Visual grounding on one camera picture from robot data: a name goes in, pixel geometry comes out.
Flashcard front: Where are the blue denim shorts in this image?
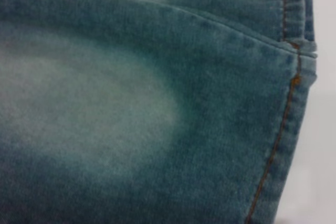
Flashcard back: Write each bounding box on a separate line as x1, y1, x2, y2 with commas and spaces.
0, 0, 320, 224

